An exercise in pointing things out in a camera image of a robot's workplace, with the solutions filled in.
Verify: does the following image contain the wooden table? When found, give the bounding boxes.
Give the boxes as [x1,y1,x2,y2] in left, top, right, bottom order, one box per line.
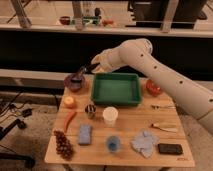
[44,75,196,168]

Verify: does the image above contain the apple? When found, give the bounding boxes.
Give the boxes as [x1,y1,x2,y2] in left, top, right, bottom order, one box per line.
[64,96,76,108]

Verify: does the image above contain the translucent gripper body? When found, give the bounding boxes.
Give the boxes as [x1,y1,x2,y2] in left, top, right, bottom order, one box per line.
[91,53,114,73]

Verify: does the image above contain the wooden handled knife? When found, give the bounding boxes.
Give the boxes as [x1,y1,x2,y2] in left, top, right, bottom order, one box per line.
[151,123,178,133]

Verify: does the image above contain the black cables on floor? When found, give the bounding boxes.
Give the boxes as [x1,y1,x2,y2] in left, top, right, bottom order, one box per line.
[0,91,33,126]

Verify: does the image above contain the metal fork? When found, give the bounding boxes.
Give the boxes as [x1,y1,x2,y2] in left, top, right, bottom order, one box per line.
[151,105,176,109]

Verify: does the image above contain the black rectangular block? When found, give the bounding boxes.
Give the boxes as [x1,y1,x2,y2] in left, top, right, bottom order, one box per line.
[158,143,183,155]

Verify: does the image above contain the light blue cloth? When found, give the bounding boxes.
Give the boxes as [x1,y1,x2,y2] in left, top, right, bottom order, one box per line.
[130,130,159,158]

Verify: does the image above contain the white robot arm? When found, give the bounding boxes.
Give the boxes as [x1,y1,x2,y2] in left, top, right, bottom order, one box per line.
[91,38,213,136]

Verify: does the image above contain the orange carrot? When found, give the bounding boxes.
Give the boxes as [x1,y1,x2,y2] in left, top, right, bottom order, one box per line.
[63,111,76,133]

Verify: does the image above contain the purple bowl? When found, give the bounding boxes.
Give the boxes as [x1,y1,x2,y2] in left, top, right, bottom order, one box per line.
[64,74,85,92]

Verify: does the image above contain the white paper cup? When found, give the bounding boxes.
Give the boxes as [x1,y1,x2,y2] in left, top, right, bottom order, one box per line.
[102,107,118,126]

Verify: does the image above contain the small metal cup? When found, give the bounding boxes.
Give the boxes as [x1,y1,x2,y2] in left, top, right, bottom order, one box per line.
[85,104,96,119]

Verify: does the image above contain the blue plastic cup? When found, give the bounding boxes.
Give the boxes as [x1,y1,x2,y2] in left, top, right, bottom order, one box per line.
[106,136,121,153]

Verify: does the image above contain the green plastic tray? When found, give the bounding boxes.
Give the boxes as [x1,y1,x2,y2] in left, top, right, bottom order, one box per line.
[91,73,142,106]

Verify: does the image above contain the red bowl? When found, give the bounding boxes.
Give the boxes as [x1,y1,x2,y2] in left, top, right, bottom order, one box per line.
[146,79,163,97]

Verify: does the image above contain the black dish brush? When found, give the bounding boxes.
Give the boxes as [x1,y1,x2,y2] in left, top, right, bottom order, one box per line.
[71,63,98,83]

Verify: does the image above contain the bunch of dark grapes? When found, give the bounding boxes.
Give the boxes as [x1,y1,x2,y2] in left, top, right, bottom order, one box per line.
[54,130,73,160]

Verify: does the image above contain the black office chair base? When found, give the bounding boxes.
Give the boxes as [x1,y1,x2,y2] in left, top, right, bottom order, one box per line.
[0,119,36,169]

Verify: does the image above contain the blue sponge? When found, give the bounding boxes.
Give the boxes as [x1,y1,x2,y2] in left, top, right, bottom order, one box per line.
[78,124,92,145]

